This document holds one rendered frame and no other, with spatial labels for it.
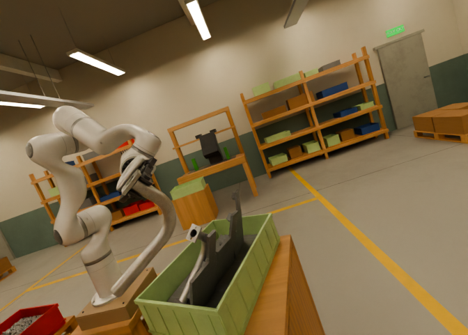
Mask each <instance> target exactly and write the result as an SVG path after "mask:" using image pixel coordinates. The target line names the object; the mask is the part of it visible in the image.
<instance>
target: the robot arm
mask: <svg viewBox="0 0 468 335"><path fill-rule="evenodd" d="M52 120H53V124H54V125H55V127H56V128H57V129H58V130H59V131H60V132H56V133H51V134H43V135H40V136H36V137H34V138H32V139H30V140H29V141H28V143H27V144H26V154H27V156H28V157H29V159H30V160H31V161H32V162H34V163H36V164H38V165H40V166H42V167H43V168H45V169H47V170H48V171H50V172H51V173H52V174H53V176H54V177H55V180H56V184H57V186H58V190H59V194H60V197H61V204H60V208H59V211H58V214H57V217H56V221H55V223H54V234H53V235H54V238H55V240H56V241H57V242H58V243H59V244H61V245H63V246H68V245H71V244H74V243H77V242H78V241H80V240H83V239H84V238H85V237H88V236H89V235H91V234H93V235H92V238H91V240H90V241H89V243H88V244H87V245H86V246H85V247H84V249H83V250H82V252H81V259H82V262H83V264H84V266H85V268H86V270H87V272H88V275H89V277H90V278H91V281H92V282H93V285H94V287H95V289H96V291H97V292H96V293H95V295H94V296H93V298H92V300H91V304H92V305H93V306H103V305H105V304H108V303H110V302H112V301H114V300H115V299H116V298H118V297H116V296H114V295H113V294H112V292H111V288H112V287H113V285H114V284H115V283H116V282H117V280H119V278H121V277H122V275H123V274H122V272H121V270H120V268H119V266H118V263H117V261H116V259H115V257H114V254H113V252H112V250H111V247H110V246H109V242H108V234H109V229H110V227H111V222H112V215H111V212H110V210H109V209H108V208H107V207H106V206H103V205H95V206H93V207H90V208H88V209H85V210H83V211H81V212H78V213H77V211H78V209H79V208H80V207H81V205H82V203H83V202H84V200H85V198H86V195H87V187H86V181H85V177H84V174H83V172H82V171H81V170H80V169H78V168H77V167H75V166H72V165H69V164H66V163H65V162H64V161H63V160H62V157H63V156H66V155H71V154H75V153H80V152H83V151H85V150H87V149H89V148H90V149H91V150H93V151H94V152H95V153H97V154H99V155H108V154H110V153H112V152H113V151H115V149H117V148H118V147H119V146H121V145H122V144H123V143H125V142H126V141H128V140H130V139H135V142H134V143H133V145H132V147H131V148H130V149H129V150H126V151H125V152H124V153H123V154H122V156H121V159H120V174H121V177H120V179H119V181H118V184H117V187H116V189H117V190H118V191H119V192H122V187H123V186H124V185H125V183H126V182H127V181H128V180H129V179H130V177H131V176H132V175H133V173H134V172H135V171H136V170H137V169H138V170H140V172H141V176H140V177H139V179H140V180H141V181H143V182H145V183H146V184H148V185H150V186H151V185H152V184H153V182H152V180H151V177H152V175H153V173H154V172H155V169H156V166H155V163H156V161H157V159H155V158H154V156H155V155H156V154H157V152H158V150H159V149H160V147H161V144H162V142H161V140H160V139H159V137H157V136H156V135H154V134H153V133H151V132H149V131H148V130H146V129H144V128H142V127H140V126H138V125H132V124H122V125H117V126H114V127H111V128H109V129H107V128H105V127H104V126H102V125H101V124H99V123H98V122H97V121H95V120H93V119H92V118H91V117H89V116H87V115H86V114H85V113H84V112H82V111H80V110H78V109H77V108H75V107H71V106H61V107H59V108H58V109H57V110H56V111H55V112H54V114H53V117H52ZM128 198H133V199H135V198H137V199H139V200H140V199H141V195H139V194H138V193H136V192H133V191H132V190H129V192H128V193H126V195H125V196H124V195H122V194H121V197H120V199H119V201H120V202H122V203H124V202H126V200H127V199H128Z"/></svg>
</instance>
